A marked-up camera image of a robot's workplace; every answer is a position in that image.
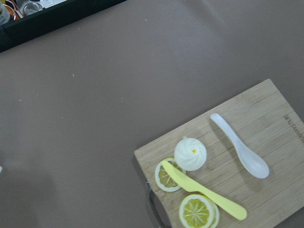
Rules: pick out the white ceramic spoon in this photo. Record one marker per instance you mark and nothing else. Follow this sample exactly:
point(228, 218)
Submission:
point(253, 163)

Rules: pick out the single lemon slice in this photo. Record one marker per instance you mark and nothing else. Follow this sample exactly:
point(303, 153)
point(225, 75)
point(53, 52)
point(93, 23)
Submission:
point(162, 178)

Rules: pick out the lemon slice stack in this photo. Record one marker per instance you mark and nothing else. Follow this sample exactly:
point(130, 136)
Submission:
point(198, 211)

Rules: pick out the yellow plastic knife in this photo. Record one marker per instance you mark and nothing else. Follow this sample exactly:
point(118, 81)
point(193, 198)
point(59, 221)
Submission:
point(190, 185)

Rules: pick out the wooden cutting board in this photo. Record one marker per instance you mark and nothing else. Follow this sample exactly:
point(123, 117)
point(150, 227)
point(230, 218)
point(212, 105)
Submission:
point(268, 125)

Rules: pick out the black storage tray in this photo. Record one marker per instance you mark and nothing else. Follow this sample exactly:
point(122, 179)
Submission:
point(29, 27)

